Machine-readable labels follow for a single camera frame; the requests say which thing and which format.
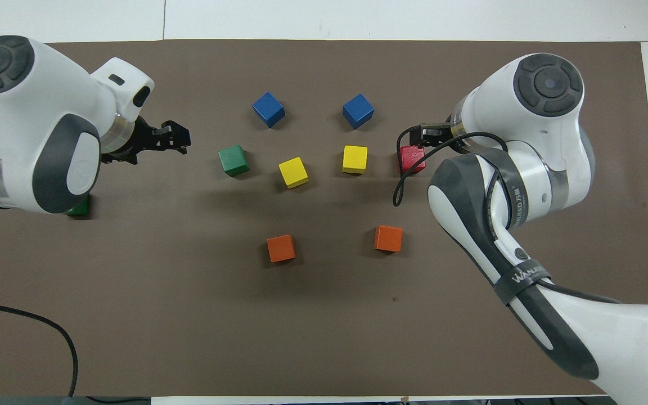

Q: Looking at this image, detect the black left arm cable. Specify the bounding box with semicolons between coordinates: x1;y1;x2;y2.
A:
0;300;79;398

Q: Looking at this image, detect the green wooden block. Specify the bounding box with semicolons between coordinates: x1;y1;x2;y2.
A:
218;145;250;177
67;194;91;219

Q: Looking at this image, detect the thin black floor cable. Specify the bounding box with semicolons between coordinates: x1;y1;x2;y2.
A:
85;395;151;404

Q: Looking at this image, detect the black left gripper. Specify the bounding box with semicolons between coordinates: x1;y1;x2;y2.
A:
101;117;191;165

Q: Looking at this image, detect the red wooden block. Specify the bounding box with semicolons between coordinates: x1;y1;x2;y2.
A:
398;145;426;175

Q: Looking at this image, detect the blue wooden block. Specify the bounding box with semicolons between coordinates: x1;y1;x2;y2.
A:
342;93;375;130
252;92;286;128

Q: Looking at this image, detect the brown table mat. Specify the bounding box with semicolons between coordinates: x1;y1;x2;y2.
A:
0;39;648;397

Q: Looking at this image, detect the orange wooden block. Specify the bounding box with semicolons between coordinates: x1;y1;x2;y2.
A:
374;225;403;253
267;234;296;263

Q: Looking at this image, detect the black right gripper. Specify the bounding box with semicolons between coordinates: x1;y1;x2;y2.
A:
411;123;456;150

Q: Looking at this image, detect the yellow wooden block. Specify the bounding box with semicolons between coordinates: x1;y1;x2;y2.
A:
342;145;368;174
278;157;309;189

